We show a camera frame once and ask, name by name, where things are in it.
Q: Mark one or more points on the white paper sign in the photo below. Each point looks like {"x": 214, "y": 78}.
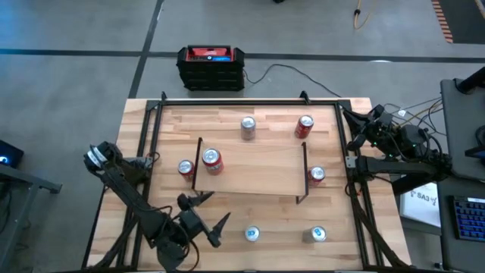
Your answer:
{"x": 420, "y": 208}

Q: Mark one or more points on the black computer with blue light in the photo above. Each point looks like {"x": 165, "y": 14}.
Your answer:
{"x": 9, "y": 153}

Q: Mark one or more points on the backlit black keyboard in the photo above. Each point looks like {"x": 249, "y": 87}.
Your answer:
{"x": 470, "y": 220}

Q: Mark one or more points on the red Coca-Cola can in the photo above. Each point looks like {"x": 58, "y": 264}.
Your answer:
{"x": 316, "y": 173}
{"x": 304, "y": 125}

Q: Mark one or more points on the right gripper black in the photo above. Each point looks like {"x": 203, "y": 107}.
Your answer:
{"x": 379, "y": 130}

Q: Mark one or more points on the black diagonal support bar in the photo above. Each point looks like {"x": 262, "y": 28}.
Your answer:
{"x": 409, "y": 186}

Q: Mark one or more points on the black metal table frame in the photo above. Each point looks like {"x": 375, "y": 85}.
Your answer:
{"x": 246, "y": 102}

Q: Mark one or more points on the black frame clamp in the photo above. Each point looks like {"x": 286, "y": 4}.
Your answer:
{"x": 163, "y": 96}
{"x": 304, "y": 96}

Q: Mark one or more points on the silver soda can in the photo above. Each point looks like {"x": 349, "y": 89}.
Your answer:
{"x": 248, "y": 123}

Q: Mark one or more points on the grey metal bracket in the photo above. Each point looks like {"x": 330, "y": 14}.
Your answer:
{"x": 350, "y": 162}

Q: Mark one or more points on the wooden shelf with black legs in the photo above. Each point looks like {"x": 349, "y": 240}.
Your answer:
{"x": 257, "y": 167}

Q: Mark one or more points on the red-orange Fanta can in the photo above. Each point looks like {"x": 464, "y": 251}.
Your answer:
{"x": 212, "y": 159}
{"x": 185, "y": 167}

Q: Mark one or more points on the red black power station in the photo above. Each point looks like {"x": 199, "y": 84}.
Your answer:
{"x": 210, "y": 76}

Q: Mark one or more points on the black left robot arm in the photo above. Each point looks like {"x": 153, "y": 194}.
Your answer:
{"x": 125, "y": 189}

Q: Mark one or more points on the dark grey desk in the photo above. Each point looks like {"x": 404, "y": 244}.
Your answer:
{"x": 445, "y": 242}

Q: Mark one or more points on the grey desk top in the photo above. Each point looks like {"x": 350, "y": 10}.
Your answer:
{"x": 458, "y": 125}

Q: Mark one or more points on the black mat with orange stripe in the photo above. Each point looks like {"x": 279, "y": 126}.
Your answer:
{"x": 466, "y": 22}

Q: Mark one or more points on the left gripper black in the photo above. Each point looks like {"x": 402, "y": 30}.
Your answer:
{"x": 193, "y": 221}

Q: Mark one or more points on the black pole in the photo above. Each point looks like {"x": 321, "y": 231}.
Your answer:
{"x": 473, "y": 81}

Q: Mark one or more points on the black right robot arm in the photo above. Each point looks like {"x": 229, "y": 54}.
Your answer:
{"x": 401, "y": 167}

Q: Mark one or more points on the grey metal workbench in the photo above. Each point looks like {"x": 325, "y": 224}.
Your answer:
{"x": 22, "y": 178}

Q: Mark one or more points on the slim silver blue drink can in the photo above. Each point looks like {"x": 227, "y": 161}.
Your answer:
{"x": 317, "y": 234}
{"x": 252, "y": 233}

